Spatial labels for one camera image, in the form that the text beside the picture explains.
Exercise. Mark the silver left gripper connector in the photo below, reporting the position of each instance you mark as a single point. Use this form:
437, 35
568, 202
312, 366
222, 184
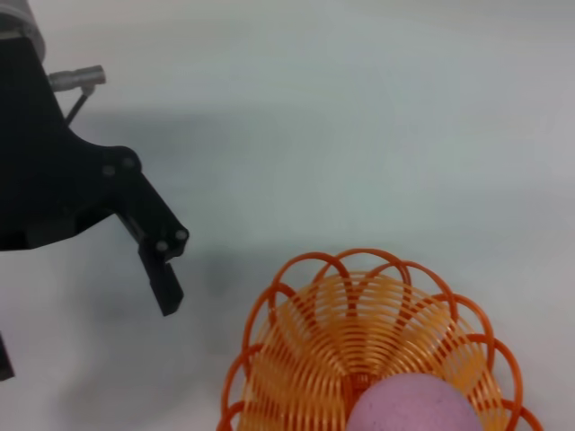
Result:
78, 77

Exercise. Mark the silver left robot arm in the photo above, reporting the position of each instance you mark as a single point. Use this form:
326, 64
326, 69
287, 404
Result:
22, 20

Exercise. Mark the pink peach with green leaf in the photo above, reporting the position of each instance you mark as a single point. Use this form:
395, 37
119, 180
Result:
413, 404

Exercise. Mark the orange woven plastic basket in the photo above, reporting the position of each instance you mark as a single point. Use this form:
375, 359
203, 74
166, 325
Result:
359, 332

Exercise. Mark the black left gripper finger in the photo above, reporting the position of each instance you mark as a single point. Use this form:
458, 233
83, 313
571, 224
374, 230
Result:
4, 359

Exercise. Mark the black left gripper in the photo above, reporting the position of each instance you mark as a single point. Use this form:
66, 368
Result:
40, 179

